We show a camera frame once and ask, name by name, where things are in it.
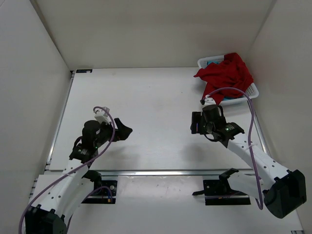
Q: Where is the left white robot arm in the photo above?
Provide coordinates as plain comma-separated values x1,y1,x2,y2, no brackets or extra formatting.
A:
24,118,133,234

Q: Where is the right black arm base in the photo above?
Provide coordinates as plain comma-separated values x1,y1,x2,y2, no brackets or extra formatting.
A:
192,168,251,206

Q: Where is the blue t shirt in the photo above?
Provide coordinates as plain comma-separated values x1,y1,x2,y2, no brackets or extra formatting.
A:
205,61,246,103

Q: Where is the white plastic basket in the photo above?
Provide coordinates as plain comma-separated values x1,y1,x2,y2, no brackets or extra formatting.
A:
197,55,259,105

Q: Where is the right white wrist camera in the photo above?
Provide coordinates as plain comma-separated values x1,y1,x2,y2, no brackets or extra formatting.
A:
200,95,216,106

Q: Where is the black table label sticker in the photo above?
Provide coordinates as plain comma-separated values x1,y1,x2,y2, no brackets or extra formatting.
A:
76,69,93,74

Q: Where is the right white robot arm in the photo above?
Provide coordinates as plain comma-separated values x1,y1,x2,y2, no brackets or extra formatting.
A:
190,104,307,219

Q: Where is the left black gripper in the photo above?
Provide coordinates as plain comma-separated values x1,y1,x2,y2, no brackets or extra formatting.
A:
94,118,132,148

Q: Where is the red t shirt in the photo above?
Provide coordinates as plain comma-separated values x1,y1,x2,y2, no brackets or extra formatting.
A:
194,53,254,104

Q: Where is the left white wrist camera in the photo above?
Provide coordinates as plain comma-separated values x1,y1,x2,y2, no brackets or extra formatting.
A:
93,107,110,124

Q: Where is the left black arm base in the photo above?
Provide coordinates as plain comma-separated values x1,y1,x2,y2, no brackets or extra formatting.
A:
82,171,117,204

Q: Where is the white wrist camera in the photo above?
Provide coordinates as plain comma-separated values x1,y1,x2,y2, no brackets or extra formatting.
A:
93,107,110,124
200,95,216,106

